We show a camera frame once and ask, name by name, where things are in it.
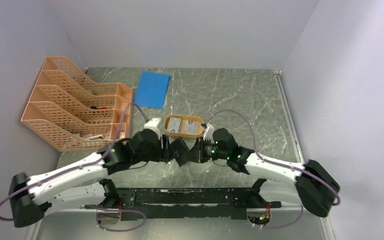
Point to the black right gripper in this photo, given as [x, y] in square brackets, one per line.
[193, 154]

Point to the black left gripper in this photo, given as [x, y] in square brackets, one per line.
[163, 153]

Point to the black leather card holder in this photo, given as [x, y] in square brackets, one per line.
[181, 151]

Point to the yellow oval tray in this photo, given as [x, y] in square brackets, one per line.
[188, 117]

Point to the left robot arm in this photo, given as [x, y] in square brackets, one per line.
[84, 182]

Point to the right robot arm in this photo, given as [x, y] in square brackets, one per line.
[307, 184]

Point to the white VIP card stack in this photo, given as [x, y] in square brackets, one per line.
[182, 126]

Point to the blue folder sheet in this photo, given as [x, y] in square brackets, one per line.
[152, 89]

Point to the peach plastic file organizer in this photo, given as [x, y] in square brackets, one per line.
[65, 102]

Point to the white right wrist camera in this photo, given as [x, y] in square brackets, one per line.
[208, 130]

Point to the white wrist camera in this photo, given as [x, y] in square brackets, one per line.
[208, 130]
[154, 124]

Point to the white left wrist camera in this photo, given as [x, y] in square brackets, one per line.
[154, 124]

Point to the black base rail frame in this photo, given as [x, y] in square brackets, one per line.
[178, 203]

